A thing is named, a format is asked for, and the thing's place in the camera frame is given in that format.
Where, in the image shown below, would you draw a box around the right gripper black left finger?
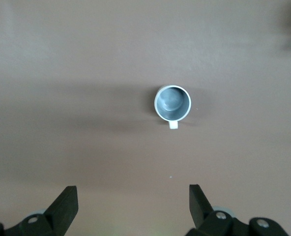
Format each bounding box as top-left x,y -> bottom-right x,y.
4,185 -> 79,236

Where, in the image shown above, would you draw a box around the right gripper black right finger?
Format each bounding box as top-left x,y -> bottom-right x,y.
186,183 -> 249,236

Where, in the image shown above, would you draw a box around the white ceramic mug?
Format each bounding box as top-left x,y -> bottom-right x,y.
153,85 -> 192,130

